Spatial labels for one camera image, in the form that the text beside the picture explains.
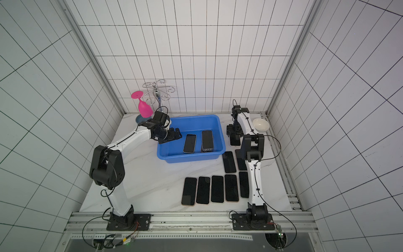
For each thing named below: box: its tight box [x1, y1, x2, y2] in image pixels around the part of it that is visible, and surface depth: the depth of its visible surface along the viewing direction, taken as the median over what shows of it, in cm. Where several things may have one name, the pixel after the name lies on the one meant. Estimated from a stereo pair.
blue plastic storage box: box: [156, 114, 227, 164], surface depth 100 cm
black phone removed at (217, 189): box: [210, 174, 226, 204], surface depth 85 cm
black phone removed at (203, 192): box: [196, 176, 211, 205], surface depth 85 cm
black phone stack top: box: [221, 151, 237, 174], surface depth 93 cm
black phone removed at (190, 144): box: [182, 133, 197, 154], surface depth 103 cm
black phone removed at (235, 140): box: [229, 134, 241, 146], surface depth 106 cm
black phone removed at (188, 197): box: [181, 177, 197, 206], surface depth 85 cm
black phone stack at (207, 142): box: [200, 130, 215, 153], surface depth 102 cm
